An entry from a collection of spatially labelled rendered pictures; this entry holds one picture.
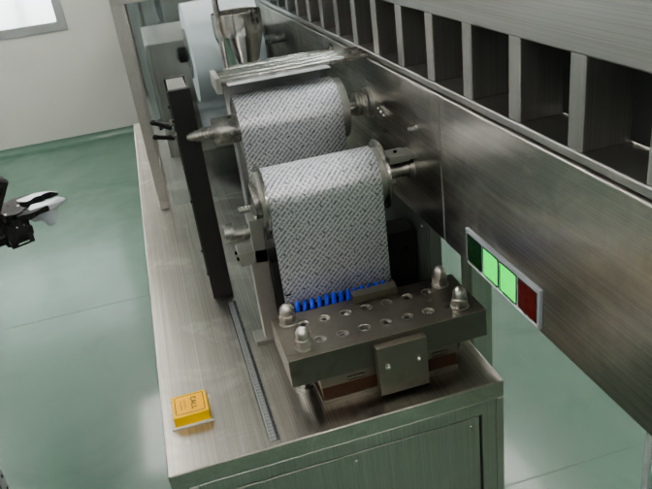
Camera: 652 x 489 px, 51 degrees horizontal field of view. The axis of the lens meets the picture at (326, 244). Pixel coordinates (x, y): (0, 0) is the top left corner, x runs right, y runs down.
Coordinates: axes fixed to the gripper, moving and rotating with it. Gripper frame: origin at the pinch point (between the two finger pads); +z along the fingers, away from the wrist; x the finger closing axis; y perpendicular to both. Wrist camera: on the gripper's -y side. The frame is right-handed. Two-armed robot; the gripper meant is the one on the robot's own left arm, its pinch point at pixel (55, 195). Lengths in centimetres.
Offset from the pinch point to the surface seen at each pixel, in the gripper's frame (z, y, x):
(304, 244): 24, 0, 59
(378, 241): 38, 2, 67
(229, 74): 35.9, -25.2, 23.9
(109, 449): 12, 131, -44
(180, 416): -10, 23, 59
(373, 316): 26, 10, 76
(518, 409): 123, 116, 65
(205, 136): 26.7, -13.4, 24.9
